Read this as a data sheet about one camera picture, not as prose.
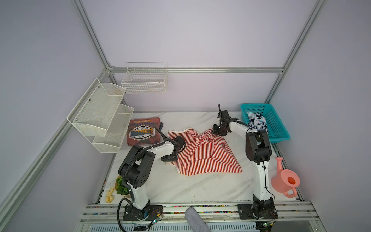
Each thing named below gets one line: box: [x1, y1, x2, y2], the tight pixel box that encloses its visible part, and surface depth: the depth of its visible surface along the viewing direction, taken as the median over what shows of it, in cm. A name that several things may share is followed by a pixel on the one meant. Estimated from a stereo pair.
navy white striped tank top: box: [247, 111, 269, 133], surface depth 114 cm
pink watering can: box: [271, 157, 300, 198], surface depth 76 cm
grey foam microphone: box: [185, 206, 212, 232], surface depth 71 cm
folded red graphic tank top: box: [126, 116, 162, 147], surface depth 103 cm
